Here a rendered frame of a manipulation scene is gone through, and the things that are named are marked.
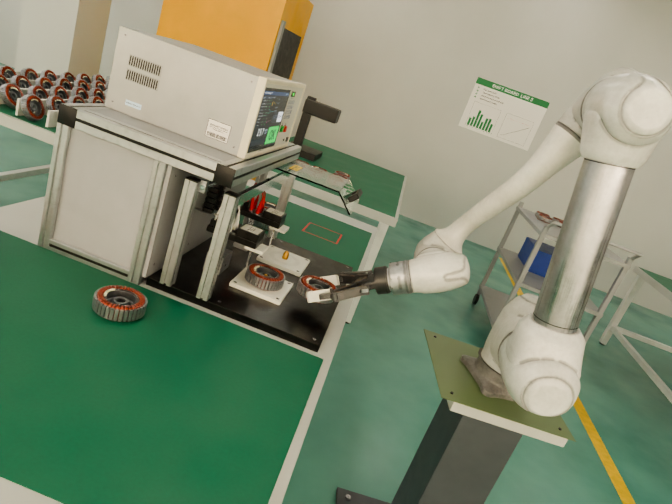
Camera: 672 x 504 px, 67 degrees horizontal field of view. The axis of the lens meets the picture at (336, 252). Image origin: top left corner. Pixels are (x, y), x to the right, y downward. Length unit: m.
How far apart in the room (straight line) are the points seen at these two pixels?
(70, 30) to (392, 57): 3.52
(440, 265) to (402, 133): 5.38
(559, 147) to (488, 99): 5.39
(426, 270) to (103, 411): 0.81
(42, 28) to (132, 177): 4.17
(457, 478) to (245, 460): 0.83
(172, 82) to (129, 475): 0.91
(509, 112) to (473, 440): 5.51
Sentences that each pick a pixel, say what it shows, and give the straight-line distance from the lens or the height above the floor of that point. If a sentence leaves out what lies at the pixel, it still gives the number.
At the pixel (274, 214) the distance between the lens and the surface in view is 1.64.
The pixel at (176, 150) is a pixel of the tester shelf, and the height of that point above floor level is 1.11.
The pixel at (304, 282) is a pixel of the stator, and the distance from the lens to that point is 1.40.
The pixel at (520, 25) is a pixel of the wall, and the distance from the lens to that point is 6.80.
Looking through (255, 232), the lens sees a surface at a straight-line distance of 1.43.
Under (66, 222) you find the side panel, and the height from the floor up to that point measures 0.83.
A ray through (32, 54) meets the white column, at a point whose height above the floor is 0.66.
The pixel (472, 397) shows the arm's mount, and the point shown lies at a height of 0.75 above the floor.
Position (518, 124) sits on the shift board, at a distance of 6.76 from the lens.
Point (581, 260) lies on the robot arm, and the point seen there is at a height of 1.20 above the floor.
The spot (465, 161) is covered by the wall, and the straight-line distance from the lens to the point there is 6.71.
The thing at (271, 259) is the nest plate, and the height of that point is 0.78.
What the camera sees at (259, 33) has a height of 1.48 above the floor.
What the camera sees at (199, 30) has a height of 1.32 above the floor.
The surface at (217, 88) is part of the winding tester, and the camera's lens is 1.34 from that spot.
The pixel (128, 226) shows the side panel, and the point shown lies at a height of 0.88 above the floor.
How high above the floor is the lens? 1.39
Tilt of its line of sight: 18 degrees down
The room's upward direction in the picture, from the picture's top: 20 degrees clockwise
